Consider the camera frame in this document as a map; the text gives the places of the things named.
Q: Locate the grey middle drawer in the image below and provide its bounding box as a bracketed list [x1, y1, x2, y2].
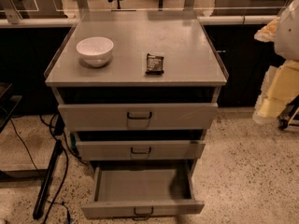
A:
[77, 140, 205, 161]

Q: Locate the black floor stand bar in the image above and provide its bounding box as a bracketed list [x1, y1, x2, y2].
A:
[33, 140, 62, 220]

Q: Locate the grey bottom drawer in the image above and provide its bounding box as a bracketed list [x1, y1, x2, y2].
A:
[81, 163, 204, 219]

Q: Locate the grey drawer cabinet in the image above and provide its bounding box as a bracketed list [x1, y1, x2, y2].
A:
[43, 9, 230, 175]

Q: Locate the black floor cable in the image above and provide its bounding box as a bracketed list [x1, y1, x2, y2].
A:
[0, 107, 88, 224]

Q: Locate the black wheeled cart base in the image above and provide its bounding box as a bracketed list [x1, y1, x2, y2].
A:
[278, 96, 299, 130]

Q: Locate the white horizontal rail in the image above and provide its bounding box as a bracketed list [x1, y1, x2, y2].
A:
[0, 15, 276, 28]

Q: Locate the dark snack packet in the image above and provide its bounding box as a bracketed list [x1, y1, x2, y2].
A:
[145, 53, 164, 75]

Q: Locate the dark side table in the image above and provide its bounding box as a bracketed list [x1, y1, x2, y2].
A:
[0, 82, 22, 132]

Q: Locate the grey top drawer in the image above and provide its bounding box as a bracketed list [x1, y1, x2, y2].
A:
[58, 103, 218, 131]

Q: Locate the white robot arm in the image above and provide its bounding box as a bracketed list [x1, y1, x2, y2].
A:
[252, 0, 299, 124]

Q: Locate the grey drawer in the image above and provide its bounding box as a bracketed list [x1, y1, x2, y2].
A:
[81, 163, 204, 219]
[58, 103, 218, 131]
[77, 140, 205, 161]

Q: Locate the white ceramic bowl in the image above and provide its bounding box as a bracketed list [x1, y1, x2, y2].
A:
[76, 36, 114, 67]

